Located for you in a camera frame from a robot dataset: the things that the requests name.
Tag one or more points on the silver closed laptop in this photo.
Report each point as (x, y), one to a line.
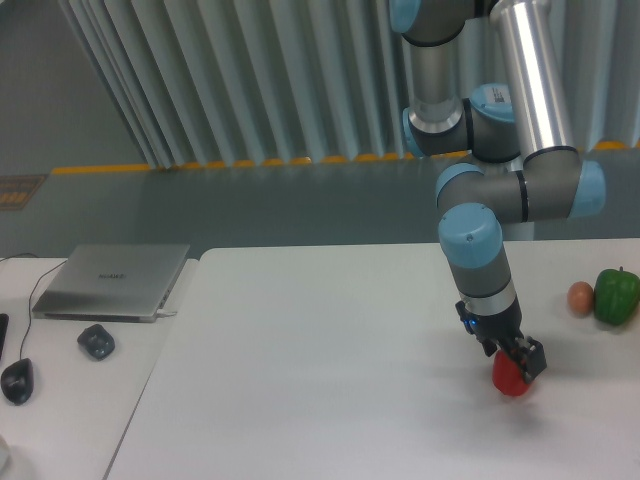
(113, 282)

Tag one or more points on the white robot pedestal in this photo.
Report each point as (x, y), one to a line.
(518, 231)

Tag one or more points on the white folded partition screen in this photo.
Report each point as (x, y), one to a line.
(234, 81)

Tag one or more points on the red bell pepper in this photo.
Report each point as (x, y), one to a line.
(507, 378)

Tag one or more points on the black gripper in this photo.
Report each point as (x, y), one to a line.
(502, 330)

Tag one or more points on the black computer mouse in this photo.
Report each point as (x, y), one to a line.
(17, 381)

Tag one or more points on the black earbuds case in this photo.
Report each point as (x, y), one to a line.
(97, 342)

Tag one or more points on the green bell pepper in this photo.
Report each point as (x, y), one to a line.
(616, 296)

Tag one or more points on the black phone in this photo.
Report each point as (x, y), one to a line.
(4, 321)

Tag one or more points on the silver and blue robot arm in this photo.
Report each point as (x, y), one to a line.
(521, 163)

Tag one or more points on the brown egg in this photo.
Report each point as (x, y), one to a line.
(580, 298)

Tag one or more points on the white sleeved forearm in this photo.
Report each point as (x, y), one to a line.
(14, 464)

